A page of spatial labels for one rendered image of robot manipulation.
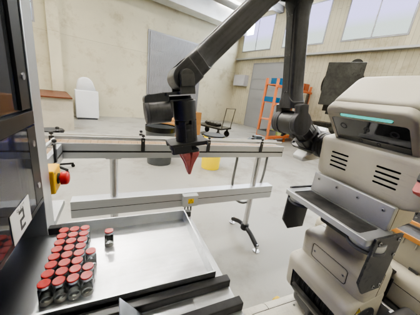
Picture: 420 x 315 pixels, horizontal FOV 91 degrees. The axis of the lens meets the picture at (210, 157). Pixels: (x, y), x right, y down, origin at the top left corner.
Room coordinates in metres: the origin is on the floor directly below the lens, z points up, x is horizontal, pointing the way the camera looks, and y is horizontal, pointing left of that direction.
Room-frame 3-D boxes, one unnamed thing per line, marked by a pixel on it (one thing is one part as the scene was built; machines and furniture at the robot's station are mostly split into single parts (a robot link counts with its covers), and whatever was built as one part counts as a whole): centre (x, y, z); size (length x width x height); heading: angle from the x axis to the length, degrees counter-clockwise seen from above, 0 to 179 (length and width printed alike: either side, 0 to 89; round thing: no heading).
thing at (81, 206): (1.50, 0.12, 0.49); 1.60 x 0.08 x 0.12; 115
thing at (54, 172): (0.55, 0.48, 0.99); 0.08 x 0.07 x 0.07; 115
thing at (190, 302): (0.28, 0.06, 0.91); 0.14 x 0.03 x 0.06; 116
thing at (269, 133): (7.47, -2.40, 1.03); 2.24 x 0.60 x 2.06; 128
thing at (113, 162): (1.26, 0.62, 0.46); 0.09 x 0.09 x 0.77; 25
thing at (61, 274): (0.37, 0.28, 0.90); 0.18 x 0.02 x 0.05; 25
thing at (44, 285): (0.36, 0.30, 0.90); 0.18 x 0.02 x 0.05; 25
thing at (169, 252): (0.42, 0.16, 0.90); 0.34 x 0.26 x 0.04; 115
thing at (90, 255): (0.37, 0.24, 0.90); 0.02 x 0.02 x 0.05
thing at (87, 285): (0.31, 0.21, 0.90); 0.02 x 0.02 x 0.05
